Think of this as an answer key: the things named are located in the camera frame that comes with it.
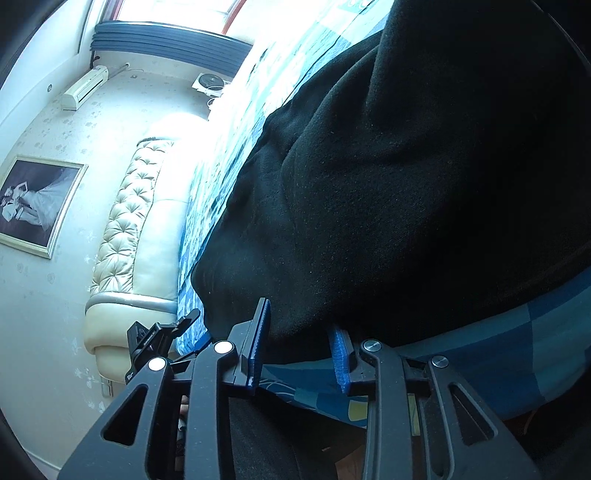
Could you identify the window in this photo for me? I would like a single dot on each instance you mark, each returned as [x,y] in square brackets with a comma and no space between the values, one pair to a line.
[175,9]

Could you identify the framed wall picture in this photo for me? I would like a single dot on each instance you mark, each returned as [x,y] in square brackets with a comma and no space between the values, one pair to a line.
[32,198]

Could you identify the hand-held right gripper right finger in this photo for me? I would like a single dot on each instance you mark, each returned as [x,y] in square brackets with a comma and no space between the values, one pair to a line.
[339,362]

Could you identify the white air conditioner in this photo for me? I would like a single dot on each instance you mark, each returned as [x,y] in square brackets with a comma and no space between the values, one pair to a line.
[83,87]

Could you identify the blue leaf-print bed sheet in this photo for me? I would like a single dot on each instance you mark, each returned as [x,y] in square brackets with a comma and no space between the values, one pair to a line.
[485,364]

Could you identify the blue curtain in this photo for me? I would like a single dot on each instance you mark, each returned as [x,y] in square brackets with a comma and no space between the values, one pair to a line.
[161,46]

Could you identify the white fan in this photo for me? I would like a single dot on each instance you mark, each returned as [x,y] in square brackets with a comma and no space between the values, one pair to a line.
[210,84]

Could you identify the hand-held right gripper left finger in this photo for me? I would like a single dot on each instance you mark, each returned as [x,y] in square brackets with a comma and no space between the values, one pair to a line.
[257,344]

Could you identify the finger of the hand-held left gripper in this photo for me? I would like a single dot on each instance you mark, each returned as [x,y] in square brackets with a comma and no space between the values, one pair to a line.
[189,319]

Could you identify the cream tufted headboard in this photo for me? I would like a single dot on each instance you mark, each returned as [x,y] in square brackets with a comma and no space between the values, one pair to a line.
[129,221]

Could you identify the black pants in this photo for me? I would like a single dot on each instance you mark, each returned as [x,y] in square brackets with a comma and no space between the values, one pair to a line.
[392,184]

